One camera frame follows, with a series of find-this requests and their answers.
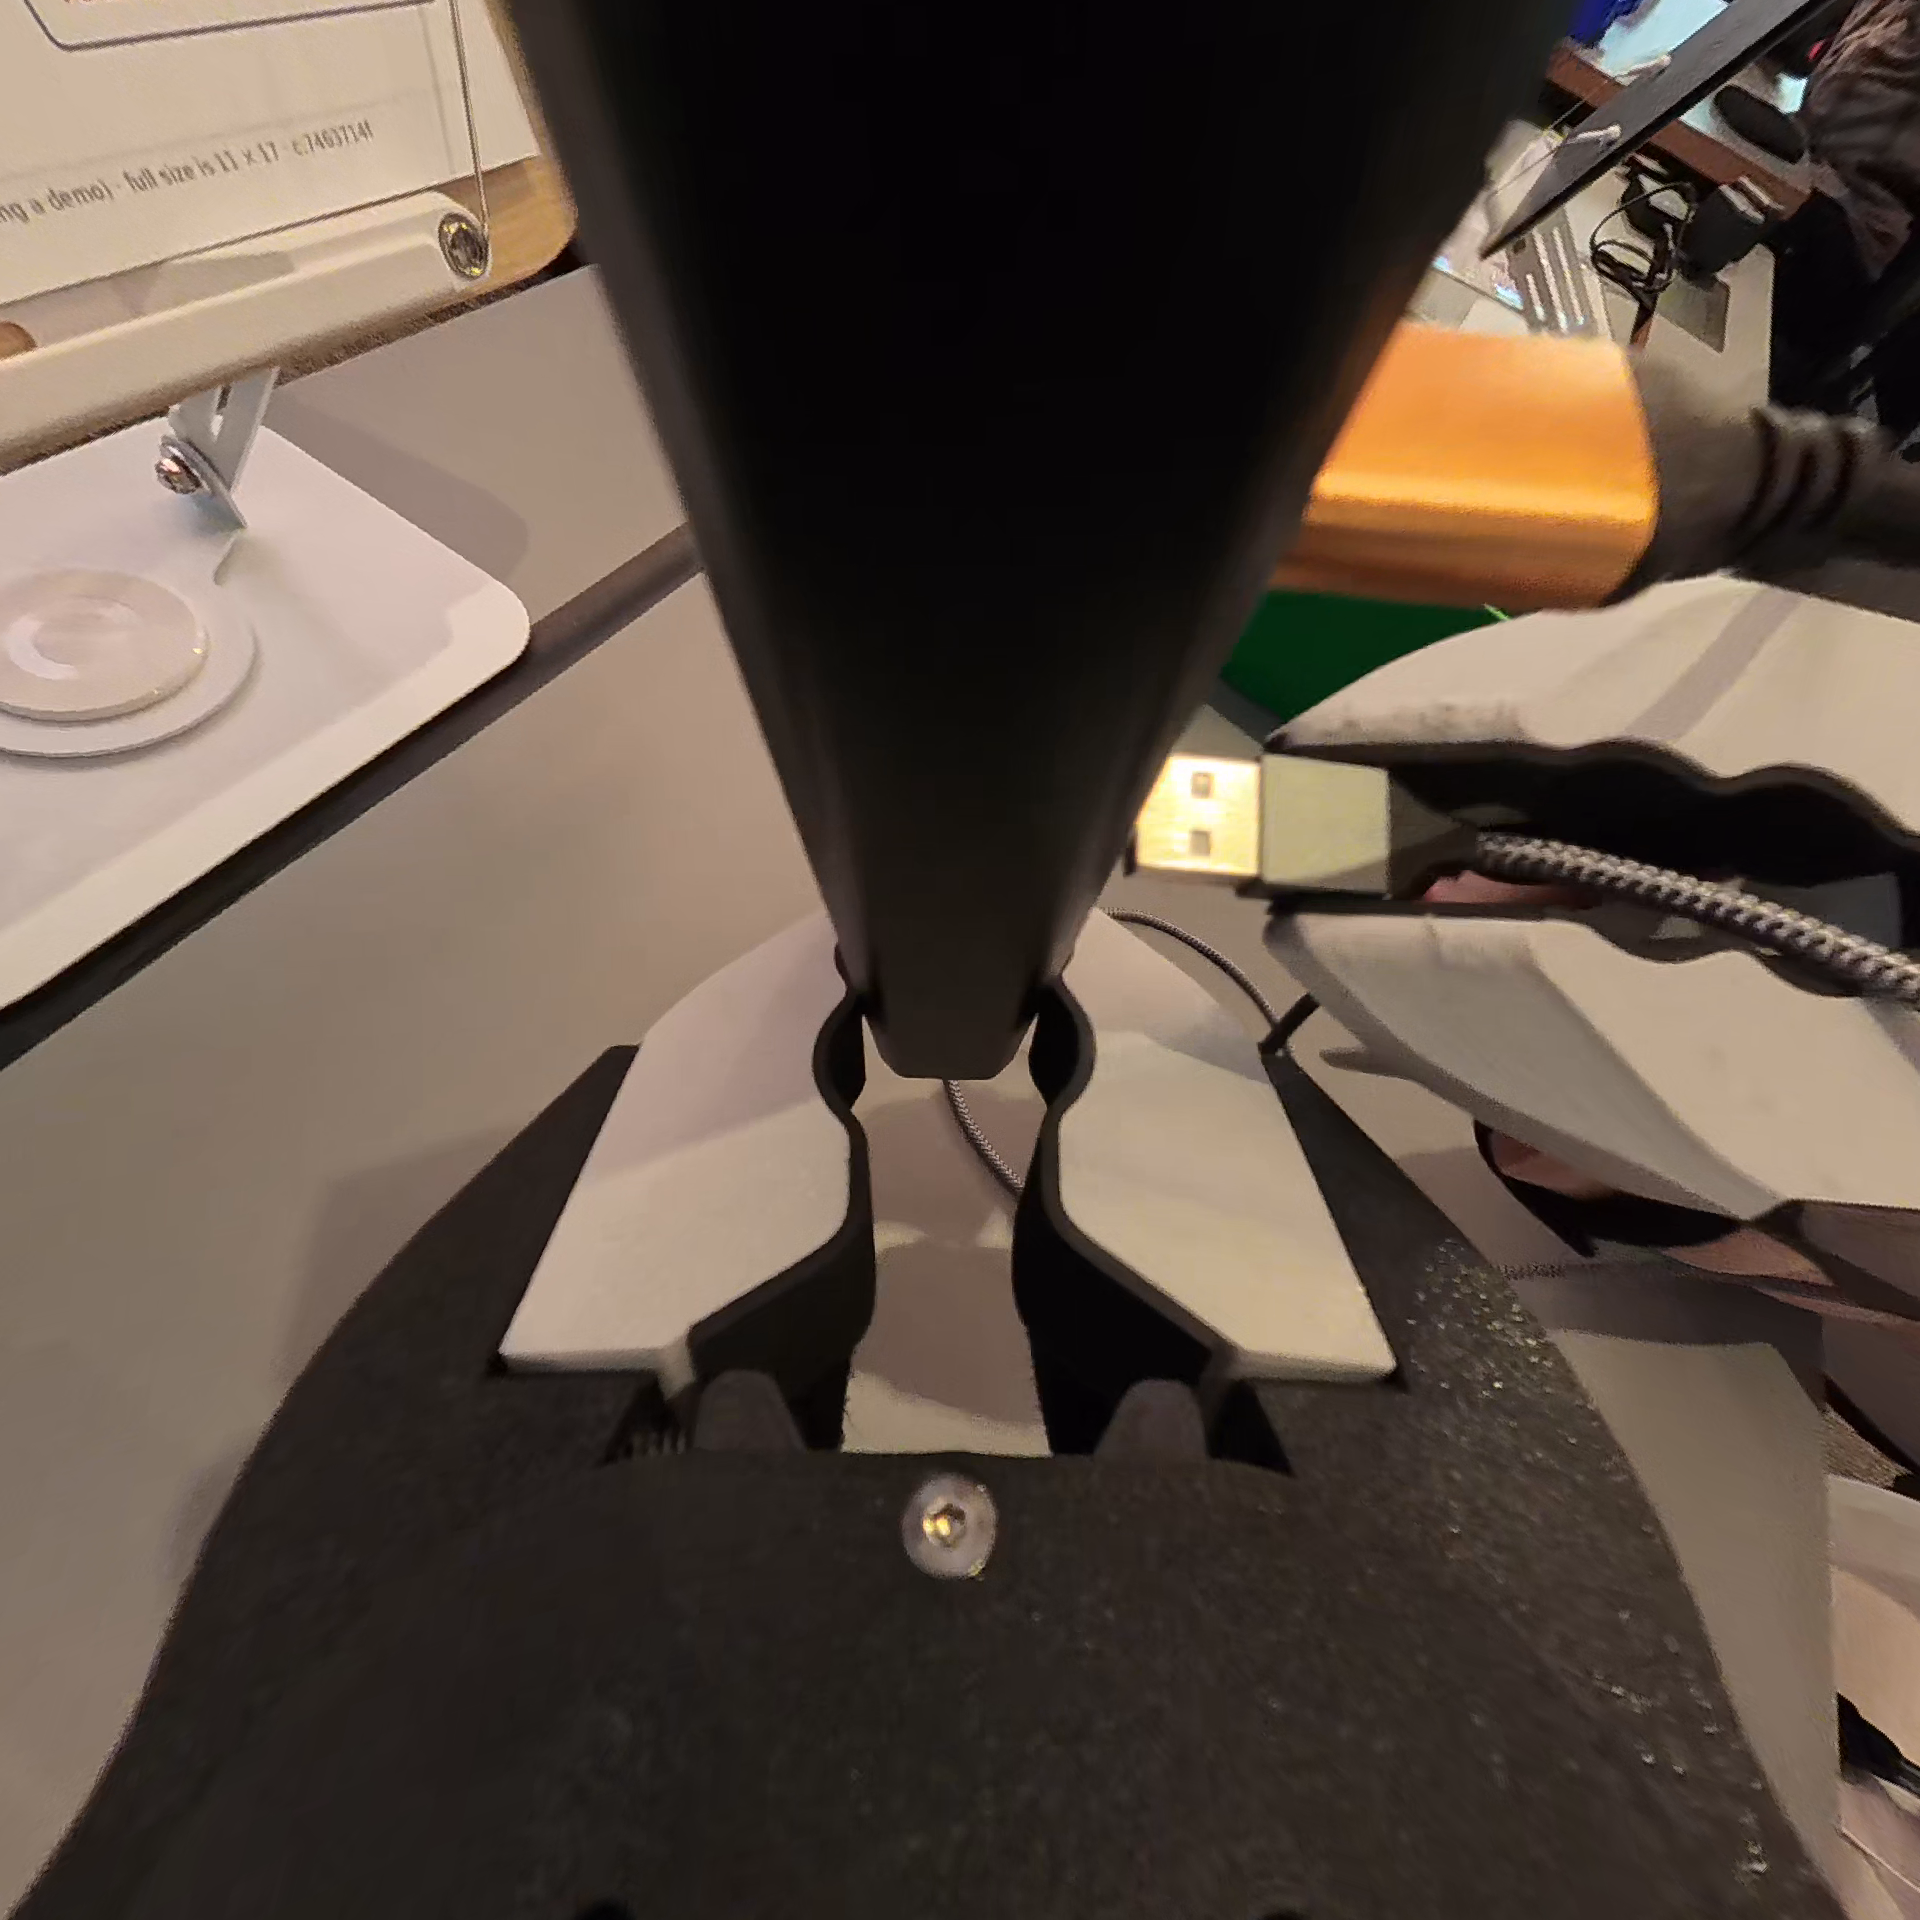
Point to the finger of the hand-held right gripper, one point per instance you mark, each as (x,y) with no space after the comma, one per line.
(1650,674)
(1576,1050)

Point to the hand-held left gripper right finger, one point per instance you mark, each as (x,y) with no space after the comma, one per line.
(1201,1201)

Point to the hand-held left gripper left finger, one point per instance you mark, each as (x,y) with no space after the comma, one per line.
(674,1201)

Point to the dark grey usb hub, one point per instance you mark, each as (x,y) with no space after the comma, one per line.
(974,452)

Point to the silver keyboard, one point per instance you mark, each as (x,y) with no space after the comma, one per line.
(1559,270)

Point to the black monitor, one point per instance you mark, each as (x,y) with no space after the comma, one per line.
(1621,158)

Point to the round white disc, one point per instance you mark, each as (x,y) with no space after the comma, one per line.
(106,646)

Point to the poster display stand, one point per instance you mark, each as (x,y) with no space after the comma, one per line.
(225,182)

